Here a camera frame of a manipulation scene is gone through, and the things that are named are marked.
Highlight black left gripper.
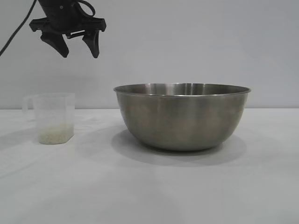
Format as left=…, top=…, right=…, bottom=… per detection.
left=29, top=0, right=107, bottom=59

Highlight clear plastic measuring cup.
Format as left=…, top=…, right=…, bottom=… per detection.
left=22, top=92, right=76, bottom=144

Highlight white rice grains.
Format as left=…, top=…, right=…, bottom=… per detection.
left=38, top=123, right=74, bottom=144

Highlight stainless steel mixing bowl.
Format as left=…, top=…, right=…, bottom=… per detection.
left=113, top=83, right=252, bottom=152

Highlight black left gripper cable loop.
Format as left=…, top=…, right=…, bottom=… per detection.
left=76, top=0, right=96, bottom=17

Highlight long black left arm cable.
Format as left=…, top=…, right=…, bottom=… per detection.
left=0, top=0, right=36, bottom=56

